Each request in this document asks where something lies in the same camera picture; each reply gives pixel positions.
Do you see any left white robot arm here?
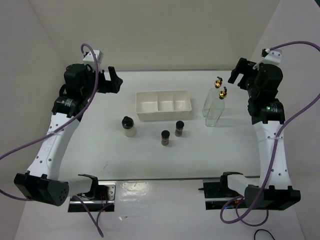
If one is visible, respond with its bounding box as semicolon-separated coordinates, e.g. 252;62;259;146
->
14;63;123;206

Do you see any spice jar black lid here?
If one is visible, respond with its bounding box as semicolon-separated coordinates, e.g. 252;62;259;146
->
161;130;170;146
174;120;185;137

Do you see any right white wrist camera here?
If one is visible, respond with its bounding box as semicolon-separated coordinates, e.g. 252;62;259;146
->
253;48;282;70

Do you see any purple cable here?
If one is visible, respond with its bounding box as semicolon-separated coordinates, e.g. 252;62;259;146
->
0;43;104;238
219;41;320;225

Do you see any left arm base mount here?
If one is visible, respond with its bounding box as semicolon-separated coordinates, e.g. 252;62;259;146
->
77;180;117;213

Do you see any glass oil bottle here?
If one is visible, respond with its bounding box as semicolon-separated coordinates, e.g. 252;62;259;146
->
205;86;228;127
202;76;223;118

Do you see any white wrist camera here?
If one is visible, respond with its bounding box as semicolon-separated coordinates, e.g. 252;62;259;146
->
82;50;104;68
253;48;282;70

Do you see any white bottle black cap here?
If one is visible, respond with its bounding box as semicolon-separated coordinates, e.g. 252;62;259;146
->
121;116;137;138

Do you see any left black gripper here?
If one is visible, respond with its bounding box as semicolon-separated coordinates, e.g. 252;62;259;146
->
81;64;123;99

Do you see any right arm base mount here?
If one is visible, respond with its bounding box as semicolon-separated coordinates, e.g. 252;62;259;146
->
198;178;239;210

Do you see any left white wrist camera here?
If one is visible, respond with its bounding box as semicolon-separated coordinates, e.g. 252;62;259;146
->
82;50;104;68

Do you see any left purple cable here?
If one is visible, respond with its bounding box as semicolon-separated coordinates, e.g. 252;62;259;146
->
0;43;104;238

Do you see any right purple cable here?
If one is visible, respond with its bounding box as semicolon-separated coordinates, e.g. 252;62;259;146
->
219;41;320;225

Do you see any white three-compartment tray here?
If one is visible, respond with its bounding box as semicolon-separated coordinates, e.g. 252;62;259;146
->
135;90;192;122

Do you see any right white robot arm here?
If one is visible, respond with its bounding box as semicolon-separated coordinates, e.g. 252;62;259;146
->
219;58;301;211

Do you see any black cable on floor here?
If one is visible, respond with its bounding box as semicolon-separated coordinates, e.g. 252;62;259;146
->
253;228;276;240

